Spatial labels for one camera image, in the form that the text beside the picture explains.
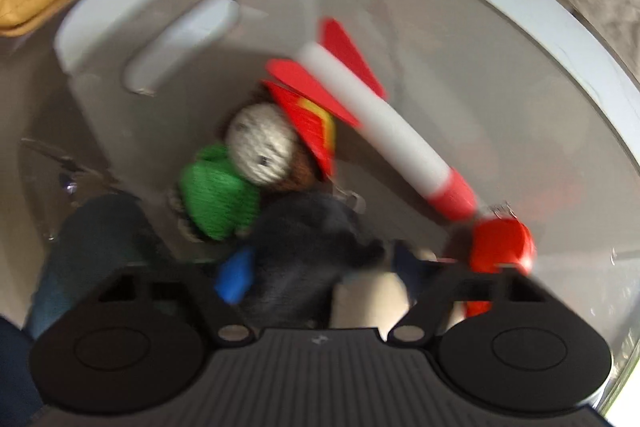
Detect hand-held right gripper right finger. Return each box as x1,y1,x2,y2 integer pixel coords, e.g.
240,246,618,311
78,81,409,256
386,241,548,348

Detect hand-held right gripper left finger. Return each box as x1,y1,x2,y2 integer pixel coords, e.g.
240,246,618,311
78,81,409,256
95,247,258,348

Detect black plush toy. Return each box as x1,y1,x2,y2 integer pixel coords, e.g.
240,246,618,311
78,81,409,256
250,192,396,333

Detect crochet doll with red hat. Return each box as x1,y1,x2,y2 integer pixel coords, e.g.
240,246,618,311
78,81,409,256
167,79,338,244

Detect red plastic toy figure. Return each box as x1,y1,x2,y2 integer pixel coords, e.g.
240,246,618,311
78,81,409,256
457,217,537,318

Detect red and white foam rocket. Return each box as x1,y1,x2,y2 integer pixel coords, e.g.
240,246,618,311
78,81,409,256
265,18,480,223

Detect transparent grey storage box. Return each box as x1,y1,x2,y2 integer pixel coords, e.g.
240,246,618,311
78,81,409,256
17,0,636,423

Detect person's jeans leg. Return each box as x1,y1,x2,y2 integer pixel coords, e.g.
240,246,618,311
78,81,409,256
25,194,166,343
0,317,45,427

